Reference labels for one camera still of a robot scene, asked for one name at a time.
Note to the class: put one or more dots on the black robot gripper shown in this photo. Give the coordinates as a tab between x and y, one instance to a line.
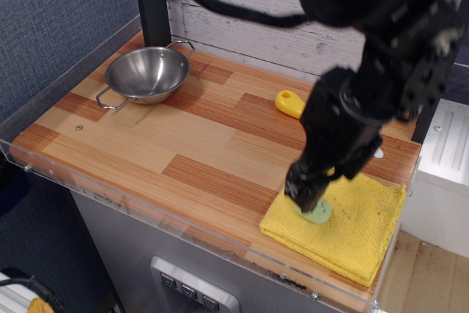
340	139

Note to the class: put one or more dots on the light green toy broccoli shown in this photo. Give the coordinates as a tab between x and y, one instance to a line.
319	215

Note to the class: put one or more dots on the small steel bowl with handles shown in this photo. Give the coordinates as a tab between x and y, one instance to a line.
148	75

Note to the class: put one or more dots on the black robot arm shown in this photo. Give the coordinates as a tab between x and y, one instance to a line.
410	46

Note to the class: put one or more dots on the yellow folded cloth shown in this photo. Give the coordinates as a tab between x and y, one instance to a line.
354	240

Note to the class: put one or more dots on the white ribbed side platform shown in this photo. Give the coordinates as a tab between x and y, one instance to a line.
437	208

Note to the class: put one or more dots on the silver dispenser button panel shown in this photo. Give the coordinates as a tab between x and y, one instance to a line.
192	287

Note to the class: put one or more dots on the grey toy fridge cabinet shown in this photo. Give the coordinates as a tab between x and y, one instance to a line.
215	240

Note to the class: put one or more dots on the yellow object bottom left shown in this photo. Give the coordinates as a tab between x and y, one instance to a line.
38	305

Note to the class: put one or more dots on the clear acrylic table guard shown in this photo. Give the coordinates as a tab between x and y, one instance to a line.
219	135

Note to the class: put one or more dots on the yellow handled white toy knife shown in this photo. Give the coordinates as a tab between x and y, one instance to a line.
289	103

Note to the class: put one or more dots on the black right vertical post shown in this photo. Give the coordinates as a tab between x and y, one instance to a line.
456	83

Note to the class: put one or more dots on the black vertical post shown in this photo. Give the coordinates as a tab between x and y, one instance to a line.
155	22
456	83

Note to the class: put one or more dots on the black left vertical post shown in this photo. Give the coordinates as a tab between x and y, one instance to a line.
155	22

